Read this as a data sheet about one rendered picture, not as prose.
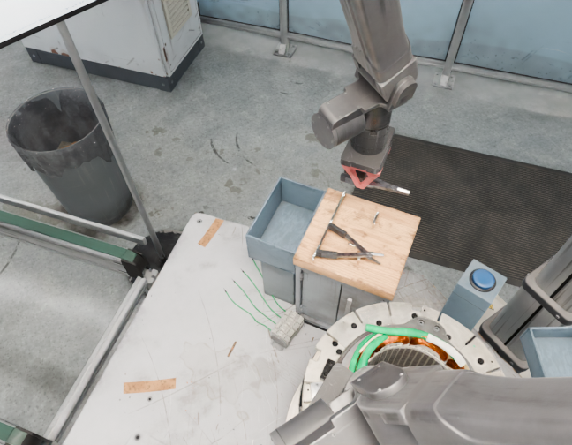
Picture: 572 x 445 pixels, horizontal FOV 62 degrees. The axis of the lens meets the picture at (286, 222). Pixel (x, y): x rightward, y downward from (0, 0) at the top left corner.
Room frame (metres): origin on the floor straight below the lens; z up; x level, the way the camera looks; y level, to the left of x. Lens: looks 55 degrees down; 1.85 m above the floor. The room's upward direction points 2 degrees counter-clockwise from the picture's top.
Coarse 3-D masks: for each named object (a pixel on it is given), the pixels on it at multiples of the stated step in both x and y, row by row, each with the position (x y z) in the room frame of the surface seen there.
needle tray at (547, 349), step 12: (528, 336) 0.31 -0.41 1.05; (540, 336) 0.32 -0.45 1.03; (552, 336) 0.32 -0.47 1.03; (564, 336) 0.32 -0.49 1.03; (528, 348) 0.29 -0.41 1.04; (540, 348) 0.30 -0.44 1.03; (552, 348) 0.30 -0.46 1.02; (564, 348) 0.30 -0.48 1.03; (528, 360) 0.28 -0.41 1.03; (540, 360) 0.26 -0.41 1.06; (552, 360) 0.27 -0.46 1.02; (564, 360) 0.27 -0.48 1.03; (540, 372) 0.25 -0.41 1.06; (552, 372) 0.26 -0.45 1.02; (564, 372) 0.25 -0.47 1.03
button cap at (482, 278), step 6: (480, 270) 0.45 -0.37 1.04; (486, 270) 0.45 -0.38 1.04; (474, 276) 0.43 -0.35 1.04; (480, 276) 0.43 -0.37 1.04; (486, 276) 0.43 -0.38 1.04; (492, 276) 0.43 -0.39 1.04; (474, 282) 0.42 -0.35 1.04; (480, 282) 0.42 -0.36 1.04; (486, 282) 0.42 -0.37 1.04; (492, 282) 0.42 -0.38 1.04; (480, 288) 0.41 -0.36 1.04; (486, 288) 0.41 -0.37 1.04
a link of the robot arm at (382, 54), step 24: (360, 0) 0.45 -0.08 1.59; (384, 0) 0.47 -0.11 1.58; (360, 24) 0.47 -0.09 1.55; (384, 24) 0.48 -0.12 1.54; (360, 48) 0.50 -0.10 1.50; (384, 48) 0.49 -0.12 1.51; (408, 48) 0.51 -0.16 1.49; (360, 72) 0.56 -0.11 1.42; (384, 72) 0.50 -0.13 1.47; (408, 72) 0.52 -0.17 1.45; (384, 96) 0.51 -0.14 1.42
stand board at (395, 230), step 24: (336, 192) 0.63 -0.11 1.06; (336, 216) 0.57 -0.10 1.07; (360, 216) 0.57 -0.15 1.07; (384, 216) 0.56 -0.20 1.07; (408, 216) 0.56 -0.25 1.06; (312, 240) 0.51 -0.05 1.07; (336, 240) 0.51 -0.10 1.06; (360, 240) 0.51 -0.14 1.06; (384, 240) 0.51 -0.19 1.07; (408, 240) 0.51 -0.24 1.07; (312, 264) 0.46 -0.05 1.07; (336, 264) 0.46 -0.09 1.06; (360, 264) 0.46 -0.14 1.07; (384, 264) 0.45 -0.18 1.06; (360, 288) 0.42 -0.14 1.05; (384, 288) 0.40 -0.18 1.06
